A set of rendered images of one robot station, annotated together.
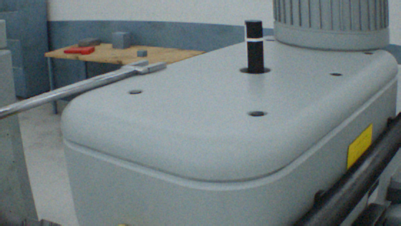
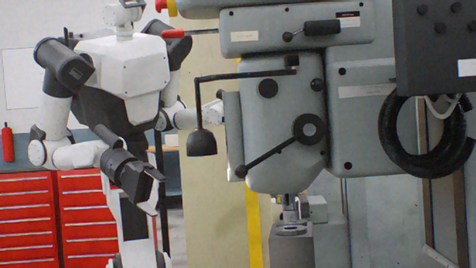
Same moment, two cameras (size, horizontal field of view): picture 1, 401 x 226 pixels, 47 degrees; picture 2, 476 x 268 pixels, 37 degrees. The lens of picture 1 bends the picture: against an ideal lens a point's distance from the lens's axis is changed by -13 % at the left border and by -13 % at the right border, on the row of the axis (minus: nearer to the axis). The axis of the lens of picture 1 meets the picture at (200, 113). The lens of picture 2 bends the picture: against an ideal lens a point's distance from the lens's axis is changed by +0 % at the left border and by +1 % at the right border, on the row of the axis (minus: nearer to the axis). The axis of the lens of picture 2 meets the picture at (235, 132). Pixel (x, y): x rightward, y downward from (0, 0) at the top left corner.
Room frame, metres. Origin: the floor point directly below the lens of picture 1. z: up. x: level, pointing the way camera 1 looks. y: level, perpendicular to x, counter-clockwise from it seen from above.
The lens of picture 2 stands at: (-0.56, -1.28, 1.54)
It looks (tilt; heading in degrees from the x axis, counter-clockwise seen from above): 3 degrees down; 50
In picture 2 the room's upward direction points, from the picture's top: 4 degrees counter-clockwise
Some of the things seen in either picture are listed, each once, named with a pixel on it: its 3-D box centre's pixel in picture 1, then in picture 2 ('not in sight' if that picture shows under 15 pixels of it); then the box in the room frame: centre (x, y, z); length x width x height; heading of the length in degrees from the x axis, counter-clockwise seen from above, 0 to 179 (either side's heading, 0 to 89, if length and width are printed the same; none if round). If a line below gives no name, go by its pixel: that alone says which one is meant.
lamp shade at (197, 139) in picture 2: not in sight; (201, 141); (0.43, 0.04, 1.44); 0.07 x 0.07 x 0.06
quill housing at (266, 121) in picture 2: not in sight; (282, 122); (0.59, -0.07, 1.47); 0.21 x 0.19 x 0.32; 52
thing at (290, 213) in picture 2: not in sight; (290, 212); (0.86, 0.20, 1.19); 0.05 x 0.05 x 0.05
